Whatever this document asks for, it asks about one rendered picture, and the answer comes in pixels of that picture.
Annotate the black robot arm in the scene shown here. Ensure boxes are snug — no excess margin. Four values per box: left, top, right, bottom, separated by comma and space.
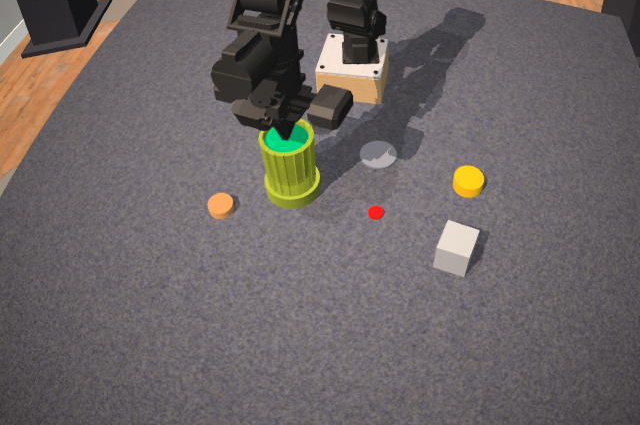
211, 0, 387, 131

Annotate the yellow short cylinder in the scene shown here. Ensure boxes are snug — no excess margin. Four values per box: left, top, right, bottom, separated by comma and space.
453, 166, 484, 198

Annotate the orange disc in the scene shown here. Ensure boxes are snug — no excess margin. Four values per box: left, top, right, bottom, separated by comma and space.
208, 193, 234, 219

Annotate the olive-green ribbed jar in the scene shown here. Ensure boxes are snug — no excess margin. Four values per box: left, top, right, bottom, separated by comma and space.
258, 119, 321, 209

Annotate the light grey flat disc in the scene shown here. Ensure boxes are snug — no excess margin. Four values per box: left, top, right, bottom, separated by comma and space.
360, 141, 397, 170

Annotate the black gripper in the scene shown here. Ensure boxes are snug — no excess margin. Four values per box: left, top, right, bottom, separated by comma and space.
265, 49, 353, 141

